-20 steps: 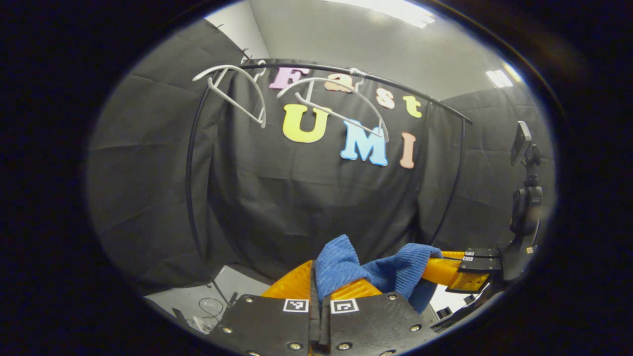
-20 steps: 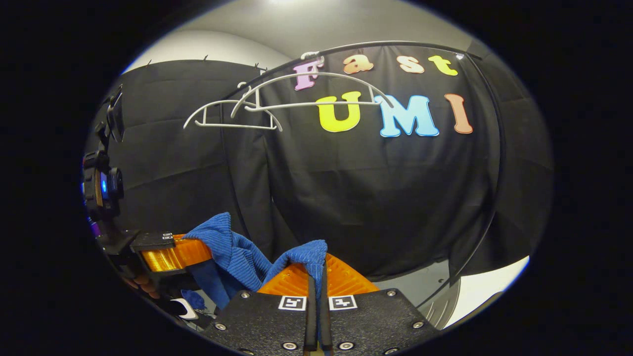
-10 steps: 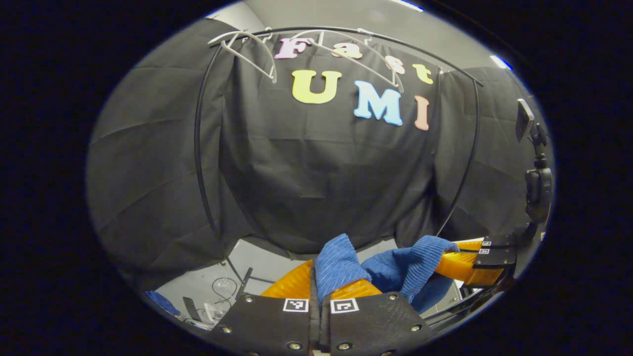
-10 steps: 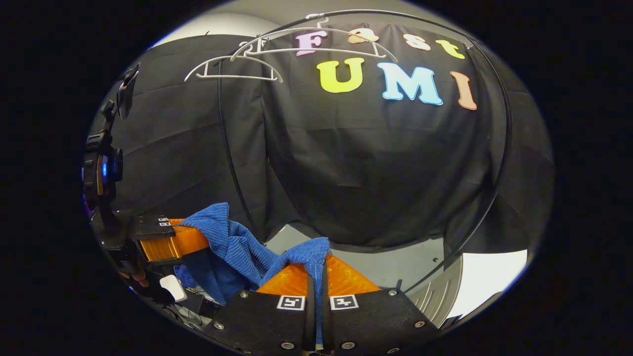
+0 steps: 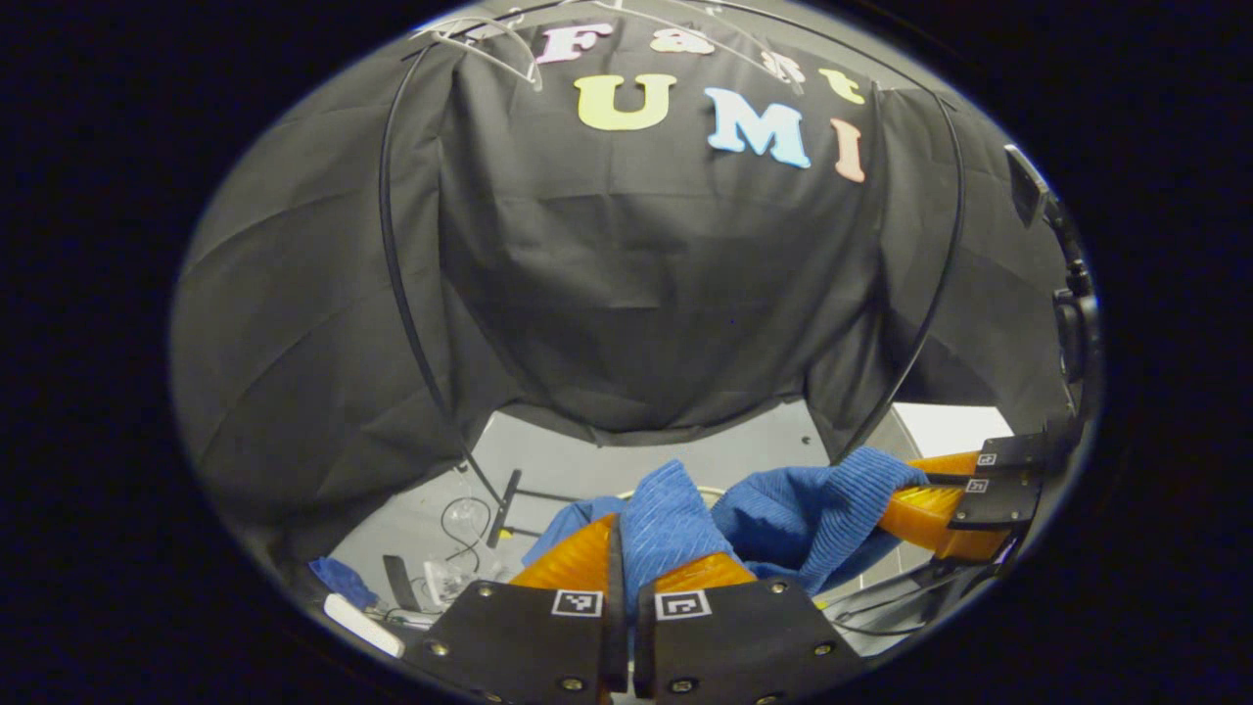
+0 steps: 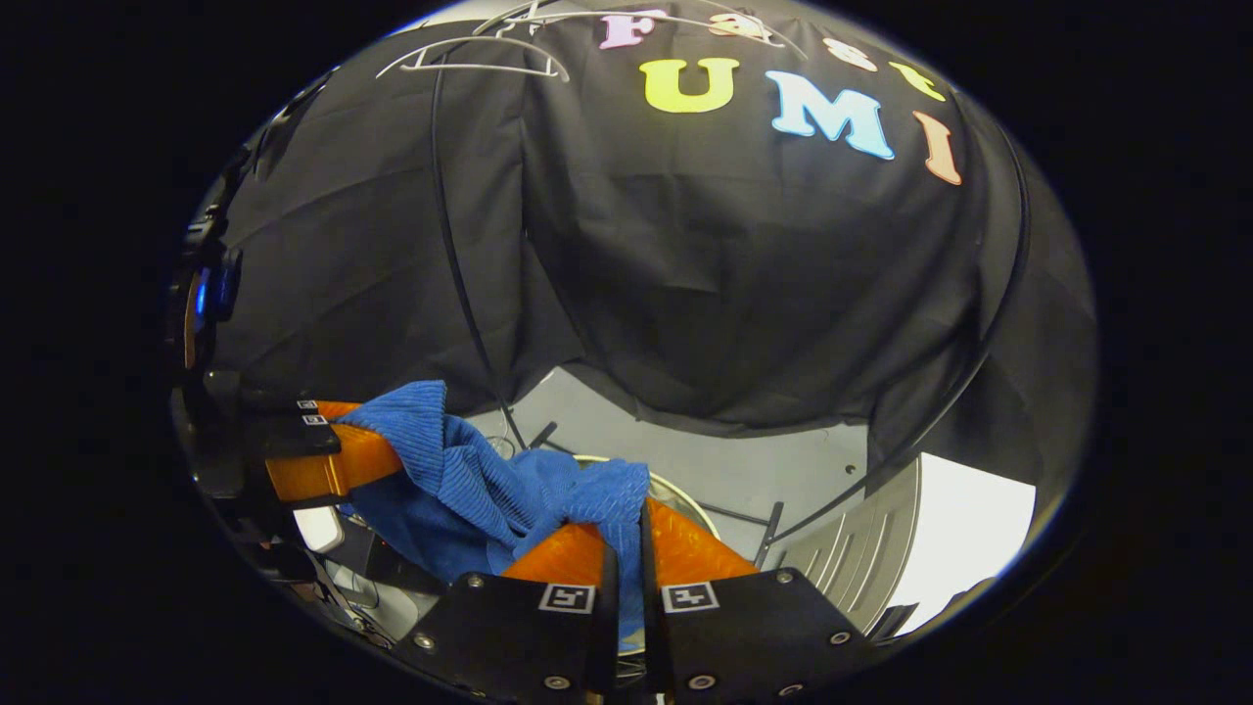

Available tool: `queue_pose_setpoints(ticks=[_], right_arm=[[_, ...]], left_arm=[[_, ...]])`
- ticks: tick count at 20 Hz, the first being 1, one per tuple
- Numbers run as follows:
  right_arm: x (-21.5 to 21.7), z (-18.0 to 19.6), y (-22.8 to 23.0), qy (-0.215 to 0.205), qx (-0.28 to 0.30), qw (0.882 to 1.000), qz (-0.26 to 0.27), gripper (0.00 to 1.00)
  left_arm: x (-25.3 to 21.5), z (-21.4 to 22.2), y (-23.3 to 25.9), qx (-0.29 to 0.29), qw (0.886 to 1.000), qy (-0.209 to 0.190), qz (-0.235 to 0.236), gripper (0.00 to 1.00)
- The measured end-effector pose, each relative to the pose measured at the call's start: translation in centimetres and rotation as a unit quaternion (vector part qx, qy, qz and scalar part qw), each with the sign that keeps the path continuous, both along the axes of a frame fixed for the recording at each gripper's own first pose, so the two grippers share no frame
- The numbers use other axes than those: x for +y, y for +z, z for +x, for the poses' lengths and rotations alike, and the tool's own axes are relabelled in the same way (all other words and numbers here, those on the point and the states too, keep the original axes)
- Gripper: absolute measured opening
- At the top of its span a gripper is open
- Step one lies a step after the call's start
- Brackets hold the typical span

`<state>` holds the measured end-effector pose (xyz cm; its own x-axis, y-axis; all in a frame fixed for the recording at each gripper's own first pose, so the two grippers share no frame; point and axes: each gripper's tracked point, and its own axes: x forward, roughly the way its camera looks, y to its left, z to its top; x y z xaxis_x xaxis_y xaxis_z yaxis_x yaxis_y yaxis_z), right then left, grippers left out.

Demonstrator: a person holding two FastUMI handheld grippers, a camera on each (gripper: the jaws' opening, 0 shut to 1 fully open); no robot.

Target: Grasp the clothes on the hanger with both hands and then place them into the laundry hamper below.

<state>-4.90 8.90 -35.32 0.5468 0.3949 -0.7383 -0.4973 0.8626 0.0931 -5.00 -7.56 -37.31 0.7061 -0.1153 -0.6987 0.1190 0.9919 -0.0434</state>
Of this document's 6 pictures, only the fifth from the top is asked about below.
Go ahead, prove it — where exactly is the clear plastic wrapper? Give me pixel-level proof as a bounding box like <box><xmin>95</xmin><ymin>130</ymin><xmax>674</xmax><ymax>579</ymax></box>
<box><xmin>423</xmin><ymin>558</ymin><xmax>473</xmax><ymax>604</ymax></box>

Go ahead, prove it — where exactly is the blue corduroy jacket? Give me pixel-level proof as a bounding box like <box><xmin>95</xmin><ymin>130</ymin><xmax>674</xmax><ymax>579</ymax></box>
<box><xmin>519</xmin><ymin>446</ymin><xmax>929</xmax><ymax>613</ymax></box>

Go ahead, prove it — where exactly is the white oblong object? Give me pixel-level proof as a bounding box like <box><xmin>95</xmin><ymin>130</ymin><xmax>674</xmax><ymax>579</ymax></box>
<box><xmin>323</xmin><ymin>592</ymin><xmax>405</xmax><ymax>659</ymax></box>

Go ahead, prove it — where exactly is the white clothes hanger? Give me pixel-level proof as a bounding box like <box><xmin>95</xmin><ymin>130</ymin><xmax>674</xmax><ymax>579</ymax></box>
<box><xmin>411</xmin><ymin>12</ymin><xmax>545</xmax><ymax>92</ymax></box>
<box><xmin>587</xmin><ymin>0</ymin><xmax>809</xmax><ymax>96</ymax></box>

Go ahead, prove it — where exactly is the black backdrop cloth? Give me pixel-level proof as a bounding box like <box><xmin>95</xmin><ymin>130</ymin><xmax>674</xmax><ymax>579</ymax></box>
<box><xmin>168</xmin><ymin>5</ymin><xmax>1088</xmax><ymax>549</ymax></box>

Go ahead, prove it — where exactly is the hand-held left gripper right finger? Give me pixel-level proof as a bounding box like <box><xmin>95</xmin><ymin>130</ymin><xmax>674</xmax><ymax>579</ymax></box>
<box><xmin>634</xmin><ymin>550</ymin><xmax>867</xmax><ymax>705</ymax></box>

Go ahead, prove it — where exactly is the blue cloth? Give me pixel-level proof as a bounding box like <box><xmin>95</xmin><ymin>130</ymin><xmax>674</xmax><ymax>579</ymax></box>
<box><xmin>309</xmin><ymin>556</ymin><xmax>381</xmax><ymax>610</ymax></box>

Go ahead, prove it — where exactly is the thin black cable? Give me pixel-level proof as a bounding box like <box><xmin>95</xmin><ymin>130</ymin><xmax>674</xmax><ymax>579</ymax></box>
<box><xmin>441</xmin><ymin>494</ymin><xmax>490</xmax><ymax>574</ymax></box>

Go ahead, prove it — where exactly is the black flat device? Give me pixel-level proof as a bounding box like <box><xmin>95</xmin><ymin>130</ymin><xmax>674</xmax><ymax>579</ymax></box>
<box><xmin>382</xmin><ymin>554</ymin><xmax>422</xmax><ymax>613</ymax></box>

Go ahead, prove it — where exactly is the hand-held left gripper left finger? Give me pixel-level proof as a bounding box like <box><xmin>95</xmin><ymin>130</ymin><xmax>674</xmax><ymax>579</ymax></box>
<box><xmin>401</xmin><ymin>513</ymin><xmax>629</xmax><ymax>705</ymax></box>

